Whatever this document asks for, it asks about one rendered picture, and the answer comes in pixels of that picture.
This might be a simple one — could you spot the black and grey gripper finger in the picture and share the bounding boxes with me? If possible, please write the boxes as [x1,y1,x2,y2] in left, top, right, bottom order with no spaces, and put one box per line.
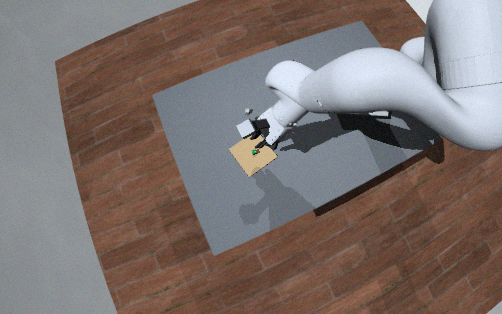
[255,139,280,150]
[250,116,262,140]

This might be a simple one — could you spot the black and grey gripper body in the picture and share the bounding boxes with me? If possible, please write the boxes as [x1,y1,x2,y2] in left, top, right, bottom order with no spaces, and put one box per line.
[257,106,293,145]

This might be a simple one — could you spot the tan flat mat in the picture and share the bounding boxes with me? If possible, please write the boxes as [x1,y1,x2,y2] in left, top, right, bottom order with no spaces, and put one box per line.
[229,135,278,177]

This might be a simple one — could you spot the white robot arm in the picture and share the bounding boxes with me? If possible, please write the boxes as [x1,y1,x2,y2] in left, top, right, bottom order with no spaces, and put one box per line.
[265,0,502,151]

